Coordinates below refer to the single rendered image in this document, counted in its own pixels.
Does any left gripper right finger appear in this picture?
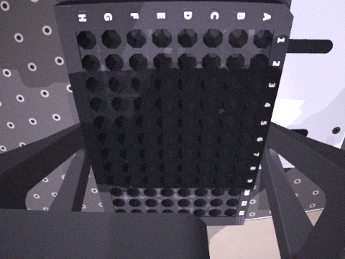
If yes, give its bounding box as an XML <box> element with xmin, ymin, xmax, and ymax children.
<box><xmin>260</xmin><ymin>122</ymin><xmax>345</xmax><ymax>259</ymax></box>

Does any dark grey well plate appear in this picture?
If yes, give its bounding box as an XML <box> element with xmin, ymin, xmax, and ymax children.
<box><xmin>53</xmin><ymin>0</ymin><xmax>294</xmax><ymax>226</ymax></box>

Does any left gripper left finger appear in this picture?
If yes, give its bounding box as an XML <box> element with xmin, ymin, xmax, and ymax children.
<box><xmin>0</xmin><ymin>123</ymin><xmax>91</xmax><ymax>212</ymax></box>

